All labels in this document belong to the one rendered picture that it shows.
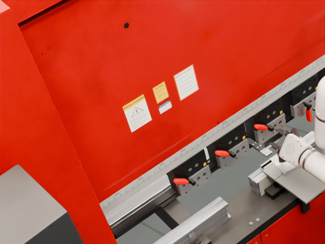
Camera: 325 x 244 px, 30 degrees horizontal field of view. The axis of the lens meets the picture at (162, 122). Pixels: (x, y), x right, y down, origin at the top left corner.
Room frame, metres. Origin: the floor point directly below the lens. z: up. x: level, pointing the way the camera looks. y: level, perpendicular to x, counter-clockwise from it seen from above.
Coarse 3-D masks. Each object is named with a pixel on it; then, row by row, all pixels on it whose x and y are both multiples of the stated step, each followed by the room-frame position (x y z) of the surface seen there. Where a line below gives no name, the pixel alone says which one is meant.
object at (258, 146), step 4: (244, 124) 2.10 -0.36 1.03; (248, 140) 2.02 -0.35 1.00; (252, 140) 2.02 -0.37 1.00; (252, 144) 1.99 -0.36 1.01; (256, 144) 1.98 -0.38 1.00; (260, 144) 1.98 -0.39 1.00; (256, 148) 1.96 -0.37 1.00; (260, 148) 1.95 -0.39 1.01; (264, 152) 1.92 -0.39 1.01; (268, 152) 1.91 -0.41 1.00
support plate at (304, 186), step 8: (272, 168) 1.81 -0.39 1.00; (272, 176) 1.77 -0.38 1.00; (288, 176) 1.74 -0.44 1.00; (296, 176) 1.73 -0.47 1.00; (304, 176) 1.72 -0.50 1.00; (312, 176) 1.70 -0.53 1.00; (280, 184) 1.72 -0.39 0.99; (288, 184) 1.70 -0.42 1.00; (296, 184) 1.69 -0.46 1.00; (304, 184) 1.67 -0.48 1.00; (312, 184) 1.66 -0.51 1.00; (320, 184) 1.65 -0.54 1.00; (296, 192) 1.65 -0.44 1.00; (304, 192) 1.63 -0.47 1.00; (312, 192) 1.62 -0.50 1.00; (320, 192) 1.61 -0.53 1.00; (304, 200) 1.59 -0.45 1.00
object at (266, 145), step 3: (276, 135) 1.87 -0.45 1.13; (279, 135) 1.88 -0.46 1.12; (270, 138) 1.86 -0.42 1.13; (273, 138) 1.86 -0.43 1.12; (276, 138) 1.87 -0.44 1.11; (279, 138) 1.88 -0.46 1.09; (267, 141) 1.85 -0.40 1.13; (270, 141) 1.86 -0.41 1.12; (273, 141) 1.86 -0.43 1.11; (276, 141) 1.88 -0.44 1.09; (264, 144) 1.85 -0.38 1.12; (267, 144) 1.85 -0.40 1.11; (264, 147) 1.85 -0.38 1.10; (267, 147) 1.86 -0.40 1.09; (264, 150) 1.85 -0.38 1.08
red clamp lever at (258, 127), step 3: (255, 126) 1.76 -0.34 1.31; (258, 126) 1.76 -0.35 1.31; (261, 126) 1.76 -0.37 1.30; (264, 126) 1.77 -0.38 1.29; (267, 126) 1.79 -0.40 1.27; (270, 126) 1.79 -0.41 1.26; (258, 129) 1.75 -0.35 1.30; (261, 129) 1.76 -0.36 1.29; (264, 129) 1.76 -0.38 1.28; (267, 129) 1.77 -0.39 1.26; (270, 129) 1.77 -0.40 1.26; (273, 129) 1.77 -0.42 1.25
